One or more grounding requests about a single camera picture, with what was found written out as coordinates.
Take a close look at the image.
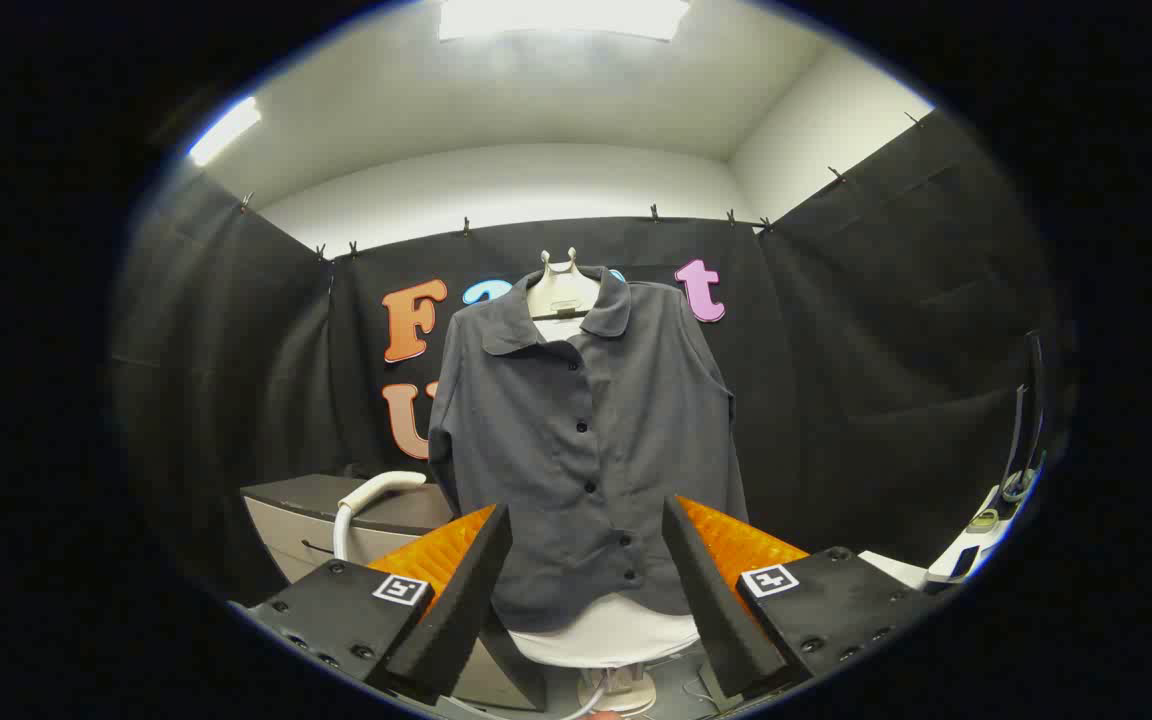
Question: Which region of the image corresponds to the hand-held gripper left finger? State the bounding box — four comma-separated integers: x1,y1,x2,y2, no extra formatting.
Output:
231,503,514,706

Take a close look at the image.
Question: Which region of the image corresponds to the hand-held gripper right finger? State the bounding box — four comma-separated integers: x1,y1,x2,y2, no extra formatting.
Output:
661,494,937,701

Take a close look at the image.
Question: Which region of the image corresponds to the white garment steamer head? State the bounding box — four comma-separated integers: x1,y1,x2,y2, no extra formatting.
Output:
333,470,427,563

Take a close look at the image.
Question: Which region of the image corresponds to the grey button-up shirt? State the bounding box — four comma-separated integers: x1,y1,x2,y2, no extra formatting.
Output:
426,265,749,634

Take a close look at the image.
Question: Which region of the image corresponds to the white mannequin torso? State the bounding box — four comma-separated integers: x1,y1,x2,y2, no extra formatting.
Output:
506,248,702,716

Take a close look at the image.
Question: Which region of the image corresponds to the white flat board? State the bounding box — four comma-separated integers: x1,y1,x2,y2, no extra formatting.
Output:
856,548,932,591

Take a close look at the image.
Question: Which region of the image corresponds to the grey drawer cabinet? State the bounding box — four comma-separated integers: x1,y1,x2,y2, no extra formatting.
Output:
241,473,547,713

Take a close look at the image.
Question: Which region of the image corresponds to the white appliance with green rings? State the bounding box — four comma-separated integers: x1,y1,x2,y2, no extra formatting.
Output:
926,470,1042,591

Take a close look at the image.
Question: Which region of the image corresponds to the black backdrop cloth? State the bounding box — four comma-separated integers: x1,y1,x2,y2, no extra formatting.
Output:
111,110,1072,601

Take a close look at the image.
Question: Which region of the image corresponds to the black stand pole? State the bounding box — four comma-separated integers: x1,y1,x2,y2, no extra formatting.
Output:
1001,330,1049,501

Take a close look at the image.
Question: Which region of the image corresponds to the small ceiling light panel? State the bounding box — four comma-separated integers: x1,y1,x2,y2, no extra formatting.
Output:
186,97,263,167

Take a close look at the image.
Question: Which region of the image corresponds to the large ceiling light panel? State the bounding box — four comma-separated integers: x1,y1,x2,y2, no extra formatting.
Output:
436,0,692,43

